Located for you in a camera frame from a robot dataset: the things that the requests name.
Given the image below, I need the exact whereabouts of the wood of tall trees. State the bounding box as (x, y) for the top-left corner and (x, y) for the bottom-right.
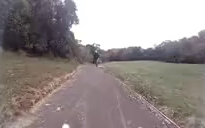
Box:
(0, 0), (96, 64)

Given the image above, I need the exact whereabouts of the person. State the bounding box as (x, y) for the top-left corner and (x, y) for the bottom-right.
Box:
(92, 50), (101, 68)

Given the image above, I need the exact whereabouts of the grey asphalt path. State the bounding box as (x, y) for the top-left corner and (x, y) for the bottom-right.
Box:
(3, 63), (173, 128)

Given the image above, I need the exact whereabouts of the grass verge with dry leaves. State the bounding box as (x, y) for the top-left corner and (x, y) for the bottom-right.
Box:
(0, 49), (83, 128)

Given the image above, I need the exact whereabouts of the row of distant trees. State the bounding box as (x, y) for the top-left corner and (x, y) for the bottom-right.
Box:
(98, 29), (205, 65)

